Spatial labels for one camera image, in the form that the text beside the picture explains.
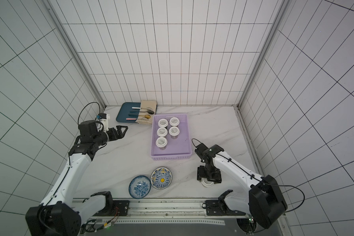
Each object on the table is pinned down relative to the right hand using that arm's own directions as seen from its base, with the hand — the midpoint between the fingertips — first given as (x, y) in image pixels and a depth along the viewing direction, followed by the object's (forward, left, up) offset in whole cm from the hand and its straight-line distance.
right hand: (201, 181), depth 78 cm
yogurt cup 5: (-2, -2, +3) cm, 4 cm away
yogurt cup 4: (+21, +25, +3) cm, 32 cm away
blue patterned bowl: (-4, +34, -3) cm, 34 cm away
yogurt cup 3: (+30, +17, +3) cm, 35 cm away
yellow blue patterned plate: (+1, +23, -3) cm, 23 cm away
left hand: (+19, +46, +17) cm, 52 cm away
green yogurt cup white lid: (+36, +26, +3) cm, 45 cm away
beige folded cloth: (+59, +45, -1) cm, 74 cm away
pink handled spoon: (+44, +53, -4) cm, 69 cm away
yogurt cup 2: (+29, +26, +3) cm, 39 cm away
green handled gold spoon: (+47, +41, -3) cm, 63 cm away
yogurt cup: (+38, +18, +3) cm, 42 cm away
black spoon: (+53, +41, -4) cm, 67 cm away
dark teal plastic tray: (+53, +60, -5) cm, 80 cm away
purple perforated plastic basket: (+20, +14, -2) cm, 24 cm away
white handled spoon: (+55, +42, -3) cm, 70 cm away
